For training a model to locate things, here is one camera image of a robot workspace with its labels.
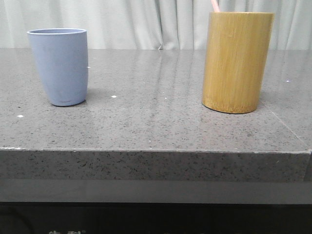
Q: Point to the bamboo cylinder holder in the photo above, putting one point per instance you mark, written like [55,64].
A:
[237,47]

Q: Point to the pale green curtain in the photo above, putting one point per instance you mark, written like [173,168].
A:
[149,24]

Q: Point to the pink chopstick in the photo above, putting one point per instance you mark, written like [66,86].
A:
[215,5]

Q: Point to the blue cup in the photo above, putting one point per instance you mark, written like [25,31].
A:
[61,57]

